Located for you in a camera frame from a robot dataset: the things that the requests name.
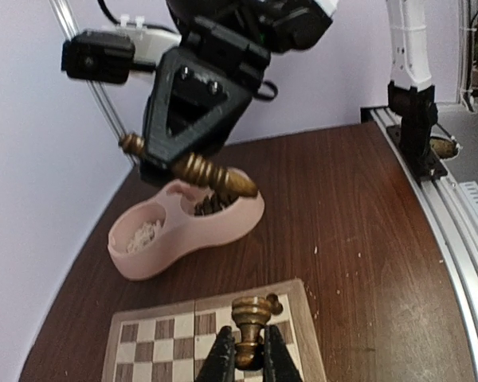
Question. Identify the wooden chess board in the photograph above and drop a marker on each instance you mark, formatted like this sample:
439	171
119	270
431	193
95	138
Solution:
171	342

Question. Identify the front aluminium rail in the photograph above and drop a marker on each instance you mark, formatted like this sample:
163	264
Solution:
453	218

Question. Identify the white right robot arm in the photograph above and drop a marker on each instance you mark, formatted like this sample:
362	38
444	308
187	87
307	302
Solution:
411	91

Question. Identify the dark rook chess piece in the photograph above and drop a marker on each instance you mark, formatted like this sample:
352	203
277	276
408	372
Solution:
250	315

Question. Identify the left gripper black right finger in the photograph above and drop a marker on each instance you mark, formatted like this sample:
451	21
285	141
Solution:
278	363

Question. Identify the pink double bowl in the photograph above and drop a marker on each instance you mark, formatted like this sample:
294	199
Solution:
182	232

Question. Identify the dark bishop chess piece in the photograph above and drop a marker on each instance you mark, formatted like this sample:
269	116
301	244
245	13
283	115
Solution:
193	169

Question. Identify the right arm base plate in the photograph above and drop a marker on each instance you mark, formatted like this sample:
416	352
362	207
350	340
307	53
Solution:
427	168

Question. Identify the white chess pieces pile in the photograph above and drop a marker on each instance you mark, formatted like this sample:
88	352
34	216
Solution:
143	236

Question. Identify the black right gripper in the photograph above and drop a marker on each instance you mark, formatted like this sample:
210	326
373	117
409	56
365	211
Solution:
202	88

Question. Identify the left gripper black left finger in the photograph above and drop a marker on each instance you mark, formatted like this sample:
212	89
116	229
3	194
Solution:
219	366

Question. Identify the dark chess pieces pile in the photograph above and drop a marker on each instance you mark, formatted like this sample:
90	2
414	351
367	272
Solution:
214	203

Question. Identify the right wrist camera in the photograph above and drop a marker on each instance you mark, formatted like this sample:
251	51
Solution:
111	54

